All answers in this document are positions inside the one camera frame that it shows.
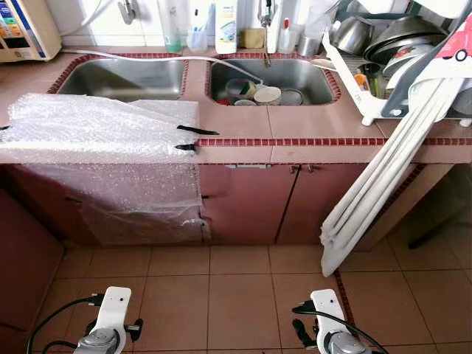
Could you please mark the clear plastic cup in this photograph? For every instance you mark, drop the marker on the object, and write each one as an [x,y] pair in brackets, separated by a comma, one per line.
[197,40]

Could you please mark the short black tape strip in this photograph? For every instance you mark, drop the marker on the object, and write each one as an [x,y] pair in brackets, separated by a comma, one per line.
[186,147]

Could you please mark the beige sponge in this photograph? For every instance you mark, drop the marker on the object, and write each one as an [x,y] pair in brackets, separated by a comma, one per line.
[252,38]

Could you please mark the dark cup with orange utensil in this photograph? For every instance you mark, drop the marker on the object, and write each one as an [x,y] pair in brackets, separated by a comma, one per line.
[369,77]

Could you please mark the white dish rack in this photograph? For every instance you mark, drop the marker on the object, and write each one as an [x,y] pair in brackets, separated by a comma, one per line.
[361,96]

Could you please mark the steel pot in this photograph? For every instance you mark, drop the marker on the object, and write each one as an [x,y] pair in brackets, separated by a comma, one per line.
[352,35]

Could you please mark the beige water ionizer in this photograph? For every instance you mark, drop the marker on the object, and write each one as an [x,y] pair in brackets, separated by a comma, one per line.
[26,29]

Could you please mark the white dish soap bottle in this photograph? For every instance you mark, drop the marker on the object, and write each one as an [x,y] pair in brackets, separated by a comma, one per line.
[226,29]

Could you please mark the empty steel sink basin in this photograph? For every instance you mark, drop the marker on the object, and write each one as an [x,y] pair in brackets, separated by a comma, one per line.
[118,80]

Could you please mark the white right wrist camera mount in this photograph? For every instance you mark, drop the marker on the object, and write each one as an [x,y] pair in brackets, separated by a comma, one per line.
[328,313]

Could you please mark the stacked grey plates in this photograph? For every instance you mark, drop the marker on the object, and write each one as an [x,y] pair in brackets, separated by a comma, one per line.
[402,40]

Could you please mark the beige bowl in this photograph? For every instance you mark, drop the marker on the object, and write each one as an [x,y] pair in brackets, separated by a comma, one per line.
[267,95]

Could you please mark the metal sink tap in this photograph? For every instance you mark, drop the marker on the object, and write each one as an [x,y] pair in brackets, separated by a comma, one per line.
[265,22]

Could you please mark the long black tape strip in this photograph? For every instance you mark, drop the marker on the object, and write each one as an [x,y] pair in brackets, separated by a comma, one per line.
[198,130]

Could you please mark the white folded drying rack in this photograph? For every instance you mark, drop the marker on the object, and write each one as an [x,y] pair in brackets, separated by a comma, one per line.
[391,177]

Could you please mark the beige faucet with metal spout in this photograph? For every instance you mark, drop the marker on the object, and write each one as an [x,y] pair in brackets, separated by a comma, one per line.
[129,10]

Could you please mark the reddish brown cabinet door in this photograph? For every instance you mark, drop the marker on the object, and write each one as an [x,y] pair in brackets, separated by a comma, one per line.
[317,199]
[247,203]

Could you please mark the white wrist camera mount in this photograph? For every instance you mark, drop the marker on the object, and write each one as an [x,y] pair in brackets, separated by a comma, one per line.
[328,313]
[114,310]

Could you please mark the clear bubble wrap sheet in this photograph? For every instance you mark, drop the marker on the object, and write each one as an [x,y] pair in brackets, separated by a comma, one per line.
[88,133]

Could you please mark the white cloth red truck print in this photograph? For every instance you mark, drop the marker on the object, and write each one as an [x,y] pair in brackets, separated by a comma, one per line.
[450,44]

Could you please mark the shallow steel dish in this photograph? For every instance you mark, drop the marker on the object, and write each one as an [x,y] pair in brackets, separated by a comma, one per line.
[293,97]

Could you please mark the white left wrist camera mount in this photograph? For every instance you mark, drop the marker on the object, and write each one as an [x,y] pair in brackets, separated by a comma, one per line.
[114,310]

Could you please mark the blue white toothbrush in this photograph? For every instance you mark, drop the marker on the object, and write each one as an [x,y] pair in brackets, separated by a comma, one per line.
[196,18]

